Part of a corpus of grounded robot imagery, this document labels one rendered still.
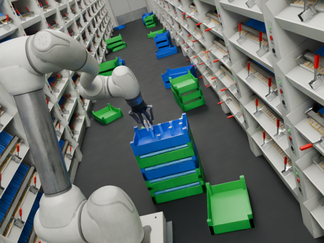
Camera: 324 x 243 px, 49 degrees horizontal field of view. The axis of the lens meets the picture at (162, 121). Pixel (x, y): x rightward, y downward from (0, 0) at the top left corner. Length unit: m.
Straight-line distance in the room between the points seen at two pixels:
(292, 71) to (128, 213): 0.72
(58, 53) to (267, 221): 1.14
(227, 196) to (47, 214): 0.94
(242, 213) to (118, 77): 0.86
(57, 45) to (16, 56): 0.15
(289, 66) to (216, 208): 0.89
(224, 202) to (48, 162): 0.94
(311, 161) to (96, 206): 0.78
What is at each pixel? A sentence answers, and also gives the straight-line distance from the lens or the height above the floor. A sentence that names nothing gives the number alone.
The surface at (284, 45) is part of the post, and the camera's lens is 1.20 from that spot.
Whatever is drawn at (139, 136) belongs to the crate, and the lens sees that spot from 2.00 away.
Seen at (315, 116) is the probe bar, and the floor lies 0.57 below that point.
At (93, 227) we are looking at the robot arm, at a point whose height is 0.44.
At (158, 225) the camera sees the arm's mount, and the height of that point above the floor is 0.24.
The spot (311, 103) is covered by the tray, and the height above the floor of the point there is 0.59.
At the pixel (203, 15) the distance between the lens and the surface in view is 2.54.
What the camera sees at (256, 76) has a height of 0.55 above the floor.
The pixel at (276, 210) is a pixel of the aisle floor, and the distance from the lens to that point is 1.76.
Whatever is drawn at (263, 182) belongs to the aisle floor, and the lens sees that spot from 1.94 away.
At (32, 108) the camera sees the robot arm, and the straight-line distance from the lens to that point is 1.26.
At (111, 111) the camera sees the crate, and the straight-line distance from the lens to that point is 3.62.
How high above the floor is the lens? 1.15
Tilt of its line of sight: 23 degrees down
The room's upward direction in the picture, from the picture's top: 19 degrees counter-clockwise
